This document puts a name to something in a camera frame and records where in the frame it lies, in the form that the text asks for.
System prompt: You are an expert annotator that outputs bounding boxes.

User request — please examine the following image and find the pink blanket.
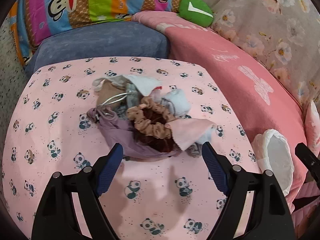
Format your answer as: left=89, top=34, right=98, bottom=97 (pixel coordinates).
left=132, top=10, right=311, bottom=205

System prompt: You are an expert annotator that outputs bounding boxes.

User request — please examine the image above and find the pink cleaning cloth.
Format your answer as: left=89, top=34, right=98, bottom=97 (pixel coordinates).
left=164, top=118, right=217, bottom=151

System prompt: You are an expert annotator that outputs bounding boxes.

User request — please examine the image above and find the dark red scrunchie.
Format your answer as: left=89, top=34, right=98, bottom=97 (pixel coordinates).
left=131, top=108, right=175, bottom=153

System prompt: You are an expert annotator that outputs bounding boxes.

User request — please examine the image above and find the pink padded jacket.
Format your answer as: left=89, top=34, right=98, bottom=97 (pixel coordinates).
left=291, top=181, right=319, bottom=228

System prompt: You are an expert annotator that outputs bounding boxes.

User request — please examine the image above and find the grey floral quilt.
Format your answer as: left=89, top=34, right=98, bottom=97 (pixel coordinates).
left=203, top=0, right=319, bottom=108

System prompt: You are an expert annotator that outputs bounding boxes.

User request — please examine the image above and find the light blue sock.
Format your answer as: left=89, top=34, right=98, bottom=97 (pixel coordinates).
left=186, top=125, right=216, bottom=158
left=161, top=89, right=191, bottom=118

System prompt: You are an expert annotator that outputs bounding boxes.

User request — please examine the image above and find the green checkmark cushion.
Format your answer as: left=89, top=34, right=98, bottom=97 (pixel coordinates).
left=178, top=0, right=214, bottom=27

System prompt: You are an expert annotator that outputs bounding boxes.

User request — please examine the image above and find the pink pillow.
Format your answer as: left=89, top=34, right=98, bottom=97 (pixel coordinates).
left=304, top=101, right=320, bottom=157

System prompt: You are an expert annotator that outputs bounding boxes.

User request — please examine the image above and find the bin with white liner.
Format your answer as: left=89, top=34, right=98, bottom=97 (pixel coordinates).
left=252, top=129, right=295, bottom=196

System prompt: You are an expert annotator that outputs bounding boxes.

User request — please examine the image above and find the white sock red trim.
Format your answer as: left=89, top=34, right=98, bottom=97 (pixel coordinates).
left=92, top=74, right=162, bottom=96

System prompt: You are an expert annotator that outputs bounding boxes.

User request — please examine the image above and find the colourful monkey print quilt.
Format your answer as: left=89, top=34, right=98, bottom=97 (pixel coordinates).
left=9, top=0, right=181, bottom=66

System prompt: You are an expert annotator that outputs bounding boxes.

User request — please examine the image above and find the blue velvet cushion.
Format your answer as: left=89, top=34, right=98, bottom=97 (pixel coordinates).
left=25, top=21, right=170, bottom=78

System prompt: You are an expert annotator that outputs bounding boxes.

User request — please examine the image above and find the beige stocking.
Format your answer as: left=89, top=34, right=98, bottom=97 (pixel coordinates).
left=96, top=80, right=125, bottom=106

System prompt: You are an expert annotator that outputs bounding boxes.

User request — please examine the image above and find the tan scrunchie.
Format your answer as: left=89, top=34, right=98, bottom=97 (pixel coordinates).
left=127, top=96, right=176, bottom=139

